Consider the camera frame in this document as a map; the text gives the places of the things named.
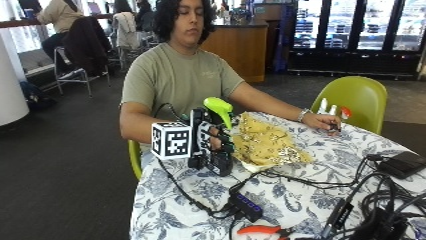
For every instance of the white plastic piece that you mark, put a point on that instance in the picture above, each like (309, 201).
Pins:
(333, 110)
(323, 106)

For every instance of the red plastic piece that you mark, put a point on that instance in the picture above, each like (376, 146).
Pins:
(345, 112)

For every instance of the lime green plastic chair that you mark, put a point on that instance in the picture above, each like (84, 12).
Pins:
(355, 100)
(135, 160)

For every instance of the yellow patterned cloth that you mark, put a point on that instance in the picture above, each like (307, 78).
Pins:
(267, 143)

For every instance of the white cube with black markers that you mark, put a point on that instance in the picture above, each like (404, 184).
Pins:
(171, 140)

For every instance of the flat black box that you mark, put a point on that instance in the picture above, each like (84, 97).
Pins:
(402, 164)

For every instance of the person in olive t-shirt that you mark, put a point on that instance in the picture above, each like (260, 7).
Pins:
(177, 76)

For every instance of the black usb hub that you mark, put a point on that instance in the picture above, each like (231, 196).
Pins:
(247, 206)

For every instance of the blue floral tablecloth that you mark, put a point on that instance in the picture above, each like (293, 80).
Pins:
(275, 196)

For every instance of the wooden bar counter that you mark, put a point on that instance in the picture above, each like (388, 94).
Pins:
(240, 50)

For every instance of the black glass door refrigerators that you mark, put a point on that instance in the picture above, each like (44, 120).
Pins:
(355, 36)

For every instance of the black electronic device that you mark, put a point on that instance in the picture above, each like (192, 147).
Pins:
(382, 227)

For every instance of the chair with light jacket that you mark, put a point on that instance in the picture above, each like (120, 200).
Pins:
(127, 33)

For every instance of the metal chair with dark jacket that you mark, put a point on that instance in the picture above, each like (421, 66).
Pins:
(82, 50)

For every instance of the dark backpack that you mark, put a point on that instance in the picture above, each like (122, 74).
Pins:
(35, 96)

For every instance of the white round column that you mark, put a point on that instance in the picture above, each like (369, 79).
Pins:
(10, 76)

